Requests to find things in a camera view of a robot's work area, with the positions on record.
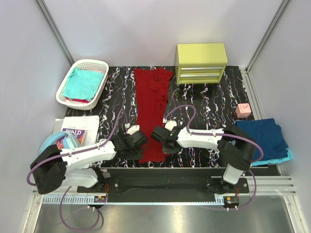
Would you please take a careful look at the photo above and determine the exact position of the red t shirt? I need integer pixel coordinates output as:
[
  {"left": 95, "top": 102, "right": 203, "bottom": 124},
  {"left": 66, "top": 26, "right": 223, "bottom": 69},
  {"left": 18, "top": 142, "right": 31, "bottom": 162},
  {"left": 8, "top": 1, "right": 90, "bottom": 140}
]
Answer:
[{"left": 134, "top": 67, "right": 173, "bottom": 164}]

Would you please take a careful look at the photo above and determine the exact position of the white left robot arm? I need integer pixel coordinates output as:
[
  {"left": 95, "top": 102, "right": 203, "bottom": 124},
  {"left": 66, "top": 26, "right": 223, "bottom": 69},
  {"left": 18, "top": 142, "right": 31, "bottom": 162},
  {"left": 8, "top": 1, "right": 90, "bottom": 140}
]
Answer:
[{"left": 27, "top": 130, "right": 148, "bottom": 195}]

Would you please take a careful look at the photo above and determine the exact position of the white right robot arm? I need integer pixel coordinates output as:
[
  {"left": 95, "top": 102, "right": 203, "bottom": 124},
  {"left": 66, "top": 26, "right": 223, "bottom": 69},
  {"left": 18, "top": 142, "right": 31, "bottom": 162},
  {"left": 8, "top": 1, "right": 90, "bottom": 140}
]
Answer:
[{"left": 151, "top": 125, "right": 257, "bottom": 193}]

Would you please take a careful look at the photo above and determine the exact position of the colourful Roald Dahl book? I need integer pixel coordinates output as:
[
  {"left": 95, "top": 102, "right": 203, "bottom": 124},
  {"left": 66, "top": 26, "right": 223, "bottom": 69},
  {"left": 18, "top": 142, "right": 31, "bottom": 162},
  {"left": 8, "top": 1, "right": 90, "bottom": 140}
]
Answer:
[{"left": 56, "top": 128, "right": 87, "bottom": 149}]

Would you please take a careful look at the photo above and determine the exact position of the pink folded shirt in basket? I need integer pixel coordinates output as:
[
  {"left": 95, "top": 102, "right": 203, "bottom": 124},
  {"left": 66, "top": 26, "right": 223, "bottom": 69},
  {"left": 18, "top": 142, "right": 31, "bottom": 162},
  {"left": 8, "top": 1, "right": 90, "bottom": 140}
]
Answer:
[{"left": 65, "top": 97, "right": 93, "bottom": 103}]

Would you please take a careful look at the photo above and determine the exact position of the white plastic laundry basket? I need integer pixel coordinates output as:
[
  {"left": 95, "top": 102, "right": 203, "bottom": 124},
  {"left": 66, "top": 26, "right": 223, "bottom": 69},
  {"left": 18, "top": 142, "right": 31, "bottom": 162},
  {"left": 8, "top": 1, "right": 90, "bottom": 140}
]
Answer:
[{"left": 56, "top": 59, "right": 109, "bottom": 110}]

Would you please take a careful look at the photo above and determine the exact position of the teal folded t shirt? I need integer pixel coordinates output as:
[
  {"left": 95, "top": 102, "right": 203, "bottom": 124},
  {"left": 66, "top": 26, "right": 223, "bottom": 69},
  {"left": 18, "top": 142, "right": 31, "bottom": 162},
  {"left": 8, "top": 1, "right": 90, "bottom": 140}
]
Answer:
[{"left": 63, "top": 68, "right": 104, "bottom": 100}]

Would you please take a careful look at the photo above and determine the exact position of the pink cube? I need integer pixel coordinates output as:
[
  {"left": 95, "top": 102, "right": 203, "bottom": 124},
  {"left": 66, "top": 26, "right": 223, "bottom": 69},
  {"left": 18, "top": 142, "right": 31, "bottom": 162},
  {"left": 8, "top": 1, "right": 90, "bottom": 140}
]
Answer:
[{"left": 235, "top": 103, "right": 252, "bottom": 118}]

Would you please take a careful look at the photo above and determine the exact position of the yellow green drawer cabinet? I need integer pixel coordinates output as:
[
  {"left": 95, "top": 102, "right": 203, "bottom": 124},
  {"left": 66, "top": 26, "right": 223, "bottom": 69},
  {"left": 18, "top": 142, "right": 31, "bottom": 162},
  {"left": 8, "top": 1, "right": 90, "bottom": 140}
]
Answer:
[{"left": 175, "top": 43, "right": 228, "bottom": 84}]

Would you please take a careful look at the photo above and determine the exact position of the blue t shirt pile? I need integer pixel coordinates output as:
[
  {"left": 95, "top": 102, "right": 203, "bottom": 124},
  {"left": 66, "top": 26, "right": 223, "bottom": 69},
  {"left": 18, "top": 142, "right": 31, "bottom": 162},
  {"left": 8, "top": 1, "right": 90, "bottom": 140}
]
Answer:
[{"left": 235, "top": 118, "right": 289, "bottom": 162}]

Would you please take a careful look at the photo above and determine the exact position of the light blue shirt under pile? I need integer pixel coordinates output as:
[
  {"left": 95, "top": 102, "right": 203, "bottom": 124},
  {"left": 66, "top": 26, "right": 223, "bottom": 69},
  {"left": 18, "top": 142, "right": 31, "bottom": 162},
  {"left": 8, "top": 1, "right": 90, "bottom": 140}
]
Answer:
[{"left": 252, "top": 148, "right": 293, "bottom": 166}]

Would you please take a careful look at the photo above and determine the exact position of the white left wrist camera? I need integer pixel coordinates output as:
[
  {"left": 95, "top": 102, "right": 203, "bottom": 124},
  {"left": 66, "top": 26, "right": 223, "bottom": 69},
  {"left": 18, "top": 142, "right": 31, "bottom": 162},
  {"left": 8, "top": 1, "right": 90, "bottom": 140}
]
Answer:
[{"left": 127, "top": 125, "right": 140, "bottom": 135}]

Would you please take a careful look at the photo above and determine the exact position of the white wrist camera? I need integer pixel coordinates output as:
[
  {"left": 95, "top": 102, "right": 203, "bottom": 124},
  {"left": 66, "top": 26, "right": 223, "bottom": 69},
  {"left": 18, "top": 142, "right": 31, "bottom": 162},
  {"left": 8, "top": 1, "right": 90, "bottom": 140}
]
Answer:
[
  {"left": 127, "top": 125, "right": 140, "bottom": 135},
  {"left": 165, "top": 120, "right": 177, "bottom": 131}
]

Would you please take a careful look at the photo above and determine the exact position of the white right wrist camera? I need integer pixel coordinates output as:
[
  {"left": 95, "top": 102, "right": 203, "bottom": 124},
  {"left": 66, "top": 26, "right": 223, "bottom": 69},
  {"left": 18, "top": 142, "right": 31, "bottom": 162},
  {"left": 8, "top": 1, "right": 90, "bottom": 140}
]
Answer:
[{"left": 165, "top": 120, "right": 177, "bottom": 131}]

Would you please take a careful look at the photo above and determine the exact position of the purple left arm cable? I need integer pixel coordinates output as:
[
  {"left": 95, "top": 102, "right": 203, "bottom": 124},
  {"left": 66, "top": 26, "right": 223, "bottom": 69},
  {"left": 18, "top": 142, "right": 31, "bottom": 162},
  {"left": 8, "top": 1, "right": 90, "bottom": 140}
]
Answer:
[{"left": 26, "top": 108, "right": 131, "bottom": 186}]

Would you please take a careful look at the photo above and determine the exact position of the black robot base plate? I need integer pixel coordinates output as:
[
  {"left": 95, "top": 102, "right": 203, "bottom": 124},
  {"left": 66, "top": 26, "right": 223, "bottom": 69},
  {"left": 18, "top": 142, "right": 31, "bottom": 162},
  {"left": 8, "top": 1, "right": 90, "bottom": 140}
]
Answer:
[{"left": 77, "top": 168, "right": 249, "bottom": 204}]

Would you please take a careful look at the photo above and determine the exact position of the light blue ring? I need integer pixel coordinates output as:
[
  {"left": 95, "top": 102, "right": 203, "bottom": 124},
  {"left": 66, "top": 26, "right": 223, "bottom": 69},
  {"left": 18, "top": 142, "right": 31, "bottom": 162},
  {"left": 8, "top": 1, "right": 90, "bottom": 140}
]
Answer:
[{"left": 39, "top": 131, "right": 82, "bottom": 153}]

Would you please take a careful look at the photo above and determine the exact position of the aluminium frame post left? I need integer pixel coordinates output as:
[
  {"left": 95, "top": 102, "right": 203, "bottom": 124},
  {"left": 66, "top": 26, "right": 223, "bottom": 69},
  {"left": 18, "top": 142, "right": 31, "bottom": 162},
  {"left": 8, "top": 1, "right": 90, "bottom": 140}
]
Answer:
[{"left": 34, "top": 0, "right": 75, "bottom": 65}]

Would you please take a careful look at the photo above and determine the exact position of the aluminium frame post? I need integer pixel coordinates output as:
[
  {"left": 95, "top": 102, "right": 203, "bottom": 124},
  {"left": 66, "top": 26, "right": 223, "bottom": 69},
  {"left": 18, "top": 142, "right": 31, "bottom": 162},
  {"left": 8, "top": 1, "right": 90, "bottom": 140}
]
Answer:
[
  {"left": 34, "top": 0, "right": 75, "bottom": 65},
  {"left": 245, "top": 0, "right": 292, "bottom": 73}
]

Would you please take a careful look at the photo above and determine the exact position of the aluminium frame post right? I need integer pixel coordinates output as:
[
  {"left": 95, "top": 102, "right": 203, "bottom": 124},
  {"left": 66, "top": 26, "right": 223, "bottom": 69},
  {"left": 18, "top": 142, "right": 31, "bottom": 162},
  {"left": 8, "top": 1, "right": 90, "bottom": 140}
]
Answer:
[{"left": 245, "top": 0, "right": 292, "bottom": 73}]

